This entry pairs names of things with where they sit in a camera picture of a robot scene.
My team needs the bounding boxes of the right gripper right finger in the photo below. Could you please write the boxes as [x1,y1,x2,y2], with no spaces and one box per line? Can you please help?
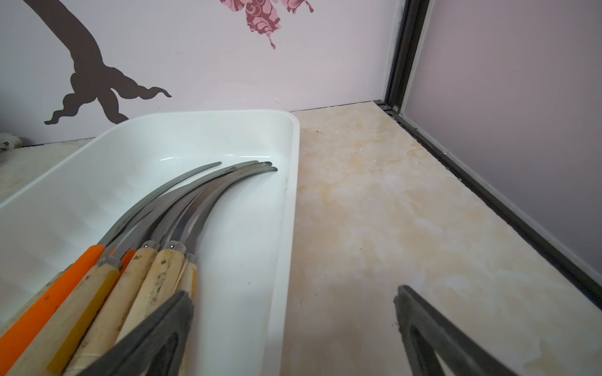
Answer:
[393,285,515,375]

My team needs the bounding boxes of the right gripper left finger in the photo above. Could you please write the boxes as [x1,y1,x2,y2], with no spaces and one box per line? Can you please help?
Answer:
[81,291,194,375]

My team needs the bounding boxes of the orange handle sickle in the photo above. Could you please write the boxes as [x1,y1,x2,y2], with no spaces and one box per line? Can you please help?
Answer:
[120,250,136,275]
[1,161,220,375]

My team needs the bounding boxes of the white storage box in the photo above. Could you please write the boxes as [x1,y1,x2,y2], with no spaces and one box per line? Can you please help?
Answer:
[1,110,299,375]

